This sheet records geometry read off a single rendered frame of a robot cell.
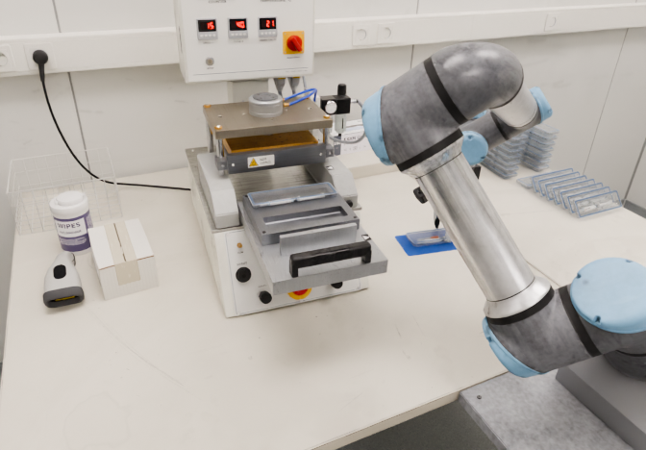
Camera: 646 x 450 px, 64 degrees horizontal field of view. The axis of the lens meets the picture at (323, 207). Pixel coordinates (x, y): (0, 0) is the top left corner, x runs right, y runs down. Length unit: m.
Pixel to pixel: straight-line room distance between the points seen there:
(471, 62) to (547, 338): 0.44
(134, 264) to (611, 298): 0.93
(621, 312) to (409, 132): 0.40
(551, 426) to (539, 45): 1.80
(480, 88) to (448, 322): 0.57
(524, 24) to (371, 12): 0.69
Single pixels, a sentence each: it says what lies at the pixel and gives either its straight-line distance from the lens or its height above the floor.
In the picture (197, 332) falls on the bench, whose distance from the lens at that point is 1.14.
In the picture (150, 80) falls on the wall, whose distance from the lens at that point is 1.74.
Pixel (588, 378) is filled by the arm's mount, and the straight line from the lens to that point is 1.08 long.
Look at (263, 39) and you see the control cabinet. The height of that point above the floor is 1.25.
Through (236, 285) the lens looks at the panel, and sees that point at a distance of 1.14.
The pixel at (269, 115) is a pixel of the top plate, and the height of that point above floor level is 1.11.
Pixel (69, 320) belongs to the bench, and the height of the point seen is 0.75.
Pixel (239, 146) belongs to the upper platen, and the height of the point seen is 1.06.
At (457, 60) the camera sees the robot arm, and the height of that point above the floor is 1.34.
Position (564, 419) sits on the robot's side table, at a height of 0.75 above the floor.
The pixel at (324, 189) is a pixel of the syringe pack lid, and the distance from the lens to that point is 1.11.
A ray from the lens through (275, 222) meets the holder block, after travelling 1.03.
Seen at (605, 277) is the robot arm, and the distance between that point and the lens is 0.88.
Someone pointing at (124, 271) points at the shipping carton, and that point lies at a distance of 1.23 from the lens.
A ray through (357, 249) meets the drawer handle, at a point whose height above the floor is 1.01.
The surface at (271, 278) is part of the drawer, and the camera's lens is 0.90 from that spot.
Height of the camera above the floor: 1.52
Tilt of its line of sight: 30 degrees down
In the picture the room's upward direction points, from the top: 2 degrees clockwise
